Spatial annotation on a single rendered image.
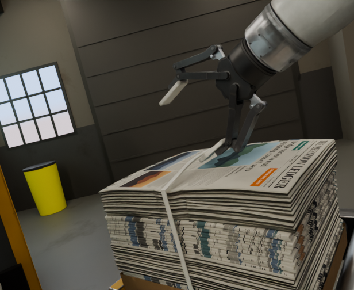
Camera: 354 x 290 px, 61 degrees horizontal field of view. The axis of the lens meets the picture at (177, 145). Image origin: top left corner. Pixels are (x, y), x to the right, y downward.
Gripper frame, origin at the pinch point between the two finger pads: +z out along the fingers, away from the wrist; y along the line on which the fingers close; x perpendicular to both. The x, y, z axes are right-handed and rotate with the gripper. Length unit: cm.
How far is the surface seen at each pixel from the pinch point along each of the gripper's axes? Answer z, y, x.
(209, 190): -6.9, 12.5, -13.7
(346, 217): -3.1, 36.9, 27.3
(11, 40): 310, -333, 186
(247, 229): -8.7, 19.7, -13.8
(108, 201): 15.6, 3.3, -13.7
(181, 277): 8.7, 21.8, -14.2
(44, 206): 389, -97, 139
